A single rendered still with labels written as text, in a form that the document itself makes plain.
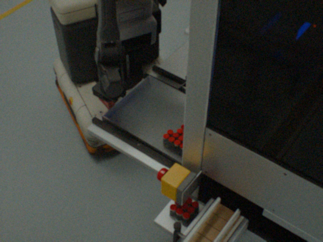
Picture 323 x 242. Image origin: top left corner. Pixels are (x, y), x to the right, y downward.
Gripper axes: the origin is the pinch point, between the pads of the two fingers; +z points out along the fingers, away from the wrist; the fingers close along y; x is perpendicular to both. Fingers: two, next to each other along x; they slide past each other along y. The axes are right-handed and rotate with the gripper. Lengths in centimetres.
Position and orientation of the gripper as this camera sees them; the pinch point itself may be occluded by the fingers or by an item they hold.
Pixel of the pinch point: (110, 108)
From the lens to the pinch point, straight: 163.9
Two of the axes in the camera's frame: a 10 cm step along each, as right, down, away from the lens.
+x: 6.0, -5.8, 5.5
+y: 8.0, 4.4, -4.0
